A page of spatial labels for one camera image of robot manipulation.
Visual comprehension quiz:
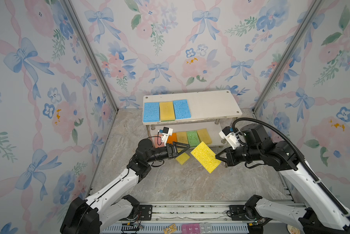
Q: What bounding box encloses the black corrugated cable hose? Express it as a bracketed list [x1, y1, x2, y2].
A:
[232, 117, 350, 232]

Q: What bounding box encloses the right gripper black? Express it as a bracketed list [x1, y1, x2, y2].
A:
[213, 144, 261, 165]

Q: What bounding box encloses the green sponge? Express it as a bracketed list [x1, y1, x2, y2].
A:
[187, 131, 200, 147]

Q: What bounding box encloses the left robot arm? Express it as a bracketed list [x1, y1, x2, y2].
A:
[60, 138, 190, 234]

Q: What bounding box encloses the dark yellow sponge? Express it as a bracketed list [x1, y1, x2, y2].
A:
[197, 128, 213, 145]

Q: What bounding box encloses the yellow sponge bottom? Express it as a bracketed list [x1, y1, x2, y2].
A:
[177, 132, 189, 144]

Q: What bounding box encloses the clear plastic box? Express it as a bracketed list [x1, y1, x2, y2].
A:
[199, 222, 213, 234]

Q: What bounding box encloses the blue sponge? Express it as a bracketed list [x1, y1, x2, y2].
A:
[173, 99, 192, 120]
[143, 102, 160, 123]

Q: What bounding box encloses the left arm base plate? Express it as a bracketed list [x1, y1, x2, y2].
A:
[125, 205, 153, 221]

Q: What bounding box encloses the pink plastic box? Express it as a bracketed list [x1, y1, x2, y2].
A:
[181, 223, 201, 234]

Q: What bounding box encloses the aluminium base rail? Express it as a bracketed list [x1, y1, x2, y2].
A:
[64, 202, 313, 234]

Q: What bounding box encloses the yellow patterned card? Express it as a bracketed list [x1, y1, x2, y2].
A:
[163, 224, 178, 234]

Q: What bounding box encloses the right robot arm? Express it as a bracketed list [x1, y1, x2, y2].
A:
[216, 122, 350, 234]

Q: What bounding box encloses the white two-tier shelf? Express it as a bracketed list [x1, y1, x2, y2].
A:
[143, 90, 243, 147]

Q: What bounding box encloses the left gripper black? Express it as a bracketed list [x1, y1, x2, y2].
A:
[146, 142, 189, 164]

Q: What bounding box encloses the round patterned disc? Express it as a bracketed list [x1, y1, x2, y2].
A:
[287, 225, 301, 234]

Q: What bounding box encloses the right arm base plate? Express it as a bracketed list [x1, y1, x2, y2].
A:
[229, 204, 271, 221]

